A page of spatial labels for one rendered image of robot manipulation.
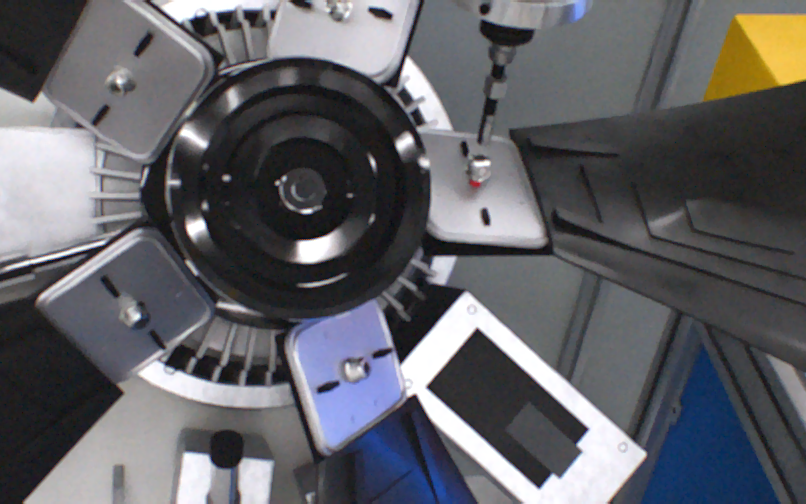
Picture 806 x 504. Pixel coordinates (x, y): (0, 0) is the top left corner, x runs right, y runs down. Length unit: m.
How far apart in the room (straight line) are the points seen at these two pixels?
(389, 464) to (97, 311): 0.16
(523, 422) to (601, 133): 0.18
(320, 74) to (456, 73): 0.90
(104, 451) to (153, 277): 0.26
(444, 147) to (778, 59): 0.45
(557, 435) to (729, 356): 0.43
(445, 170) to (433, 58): 0.81
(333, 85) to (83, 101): 0.14
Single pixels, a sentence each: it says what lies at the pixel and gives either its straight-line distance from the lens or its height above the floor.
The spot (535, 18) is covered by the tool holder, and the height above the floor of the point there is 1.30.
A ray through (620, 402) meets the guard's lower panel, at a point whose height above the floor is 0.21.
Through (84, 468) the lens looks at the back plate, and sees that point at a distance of 0.85.
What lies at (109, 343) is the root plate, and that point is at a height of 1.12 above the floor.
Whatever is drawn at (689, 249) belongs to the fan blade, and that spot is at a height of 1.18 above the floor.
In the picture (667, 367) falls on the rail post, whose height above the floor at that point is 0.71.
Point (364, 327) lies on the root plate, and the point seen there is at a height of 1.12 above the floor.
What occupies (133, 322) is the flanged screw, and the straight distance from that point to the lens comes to 0.61.
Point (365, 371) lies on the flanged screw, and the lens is 0.63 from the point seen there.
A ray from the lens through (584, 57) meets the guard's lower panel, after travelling 1.49.
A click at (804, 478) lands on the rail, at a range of 1.06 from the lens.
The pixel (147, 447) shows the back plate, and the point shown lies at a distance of 0.85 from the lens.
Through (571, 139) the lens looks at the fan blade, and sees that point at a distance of 0.68.
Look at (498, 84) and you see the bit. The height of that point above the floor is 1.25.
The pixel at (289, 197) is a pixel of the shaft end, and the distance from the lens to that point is 0.55.
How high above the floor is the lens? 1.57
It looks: 40 degrees down
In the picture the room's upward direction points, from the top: 9 degrees clockwise
